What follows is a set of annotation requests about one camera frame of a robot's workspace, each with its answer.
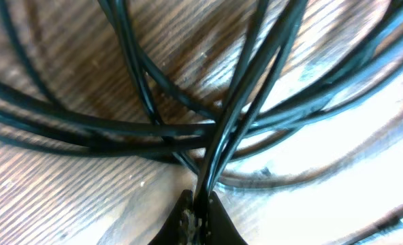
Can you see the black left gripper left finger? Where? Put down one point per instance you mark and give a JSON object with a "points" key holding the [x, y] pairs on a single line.
{"points": [[172, 232]]}

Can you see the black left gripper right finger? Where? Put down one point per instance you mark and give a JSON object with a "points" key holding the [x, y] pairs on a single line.
{"points": [[221, 230]]}

